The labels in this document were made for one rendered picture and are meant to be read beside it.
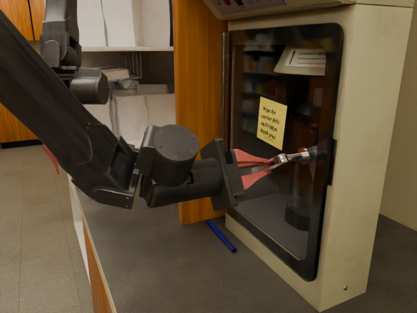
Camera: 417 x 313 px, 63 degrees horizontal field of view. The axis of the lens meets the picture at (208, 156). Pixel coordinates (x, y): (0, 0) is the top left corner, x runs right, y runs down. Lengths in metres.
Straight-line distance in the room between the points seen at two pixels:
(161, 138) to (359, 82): 0.28
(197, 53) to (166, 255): 0.44
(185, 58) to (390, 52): 0.40
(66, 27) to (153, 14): 1.04
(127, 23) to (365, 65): 1.28
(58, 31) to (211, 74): 0.33
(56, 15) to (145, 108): 0.95
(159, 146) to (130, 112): 1.29
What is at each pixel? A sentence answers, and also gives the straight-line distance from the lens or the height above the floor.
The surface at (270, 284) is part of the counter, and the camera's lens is 0.69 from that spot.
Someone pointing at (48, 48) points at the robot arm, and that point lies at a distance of 0.79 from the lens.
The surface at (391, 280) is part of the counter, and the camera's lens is 0.77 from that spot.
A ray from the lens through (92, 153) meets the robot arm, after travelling 0.43.
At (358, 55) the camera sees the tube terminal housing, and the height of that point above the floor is 1.35.
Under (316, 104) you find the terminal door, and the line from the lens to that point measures 0.52.
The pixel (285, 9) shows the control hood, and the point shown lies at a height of 1.41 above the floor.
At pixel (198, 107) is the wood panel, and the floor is 1.23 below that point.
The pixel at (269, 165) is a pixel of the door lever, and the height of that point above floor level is 1.19.
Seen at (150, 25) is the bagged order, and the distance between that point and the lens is 1.80.
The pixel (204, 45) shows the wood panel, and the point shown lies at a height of 1.36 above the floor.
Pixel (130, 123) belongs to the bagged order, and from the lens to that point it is 1.69.
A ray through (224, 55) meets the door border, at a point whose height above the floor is 1.34.
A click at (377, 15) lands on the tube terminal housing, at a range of 0.53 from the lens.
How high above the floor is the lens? 1.36
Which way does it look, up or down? 18 degrees down
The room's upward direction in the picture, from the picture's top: straight up
